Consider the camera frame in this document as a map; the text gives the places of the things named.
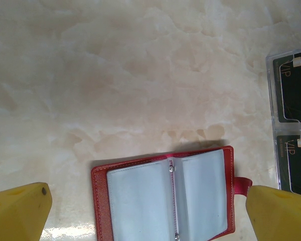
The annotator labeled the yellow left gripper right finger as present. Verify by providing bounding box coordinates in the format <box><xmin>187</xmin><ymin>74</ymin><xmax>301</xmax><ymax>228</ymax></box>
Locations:
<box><xmin>245</xmin><ymin>185</ymin><xmax>301</xmax><ymax>241</ymax></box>

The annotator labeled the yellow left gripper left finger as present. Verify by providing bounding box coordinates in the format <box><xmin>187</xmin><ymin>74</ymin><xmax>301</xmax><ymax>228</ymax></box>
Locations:
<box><xmin>0</xmin><ymin>182</ymin><xmax>53</xmax><ymax>241</ymax></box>

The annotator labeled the black VIP card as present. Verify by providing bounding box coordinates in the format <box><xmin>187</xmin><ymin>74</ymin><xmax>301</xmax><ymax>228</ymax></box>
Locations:
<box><xmin>275</xmin><ymin>134</ymin><xmax>301</xmax><ymax>198</ymax></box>
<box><xmin>272</xmin><ymin>50</ymin><xmax>301</xmax><ymax>124</ymax></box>

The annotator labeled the red leather card holder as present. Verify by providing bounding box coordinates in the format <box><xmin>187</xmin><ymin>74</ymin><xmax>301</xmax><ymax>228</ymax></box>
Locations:
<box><xmin>91</xmin><ymin>145</ymin><xmax>253</xmax><ymax>241</ymax></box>

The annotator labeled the clear acrylic card tray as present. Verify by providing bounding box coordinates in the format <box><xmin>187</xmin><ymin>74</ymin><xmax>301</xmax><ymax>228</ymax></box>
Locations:
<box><xmin>265</xmin><ymin>47</ymin><xmax>301</xmax><ymax>194</ymax></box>

